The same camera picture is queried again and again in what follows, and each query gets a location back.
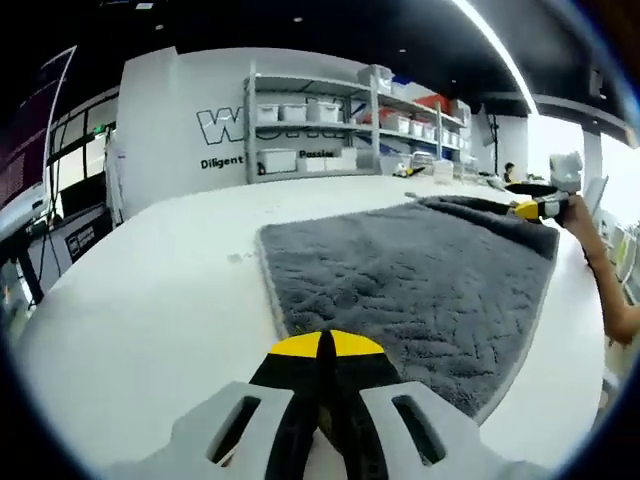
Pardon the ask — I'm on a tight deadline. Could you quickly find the grey towel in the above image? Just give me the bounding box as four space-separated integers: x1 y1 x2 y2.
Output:
255 194 561 426

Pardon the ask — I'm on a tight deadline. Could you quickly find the person's right hand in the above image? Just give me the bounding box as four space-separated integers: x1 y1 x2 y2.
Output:
559 193 599 241

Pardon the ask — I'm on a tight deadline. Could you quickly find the white tilted panel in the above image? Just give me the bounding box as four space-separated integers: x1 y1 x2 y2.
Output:
583 174 610 216

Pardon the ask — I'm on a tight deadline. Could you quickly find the black display stand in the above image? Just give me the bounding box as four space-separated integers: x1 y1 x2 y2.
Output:
482 102 501 176

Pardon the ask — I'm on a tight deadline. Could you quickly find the white tray stack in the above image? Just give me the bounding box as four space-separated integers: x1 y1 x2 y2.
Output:
430 160 454 186

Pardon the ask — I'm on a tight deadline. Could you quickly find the long ceiling light strip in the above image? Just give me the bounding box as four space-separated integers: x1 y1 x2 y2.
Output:
449 0 539 119

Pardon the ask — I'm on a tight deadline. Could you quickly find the grey metal storage shelving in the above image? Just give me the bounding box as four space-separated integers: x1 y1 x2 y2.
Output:
243 62 474 185

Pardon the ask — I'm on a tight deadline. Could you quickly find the row of white storage bins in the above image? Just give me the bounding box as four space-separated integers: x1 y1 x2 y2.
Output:
254 64 471 174

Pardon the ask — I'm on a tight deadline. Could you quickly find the dark cabinet white label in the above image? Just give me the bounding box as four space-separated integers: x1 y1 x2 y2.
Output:
24 207 114 296

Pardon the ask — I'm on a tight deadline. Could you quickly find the hanging white coat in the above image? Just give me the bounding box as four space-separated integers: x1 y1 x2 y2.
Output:
102 127 126 229

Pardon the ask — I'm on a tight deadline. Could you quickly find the black monitor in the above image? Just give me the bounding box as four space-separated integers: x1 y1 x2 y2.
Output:
59 182 109 219

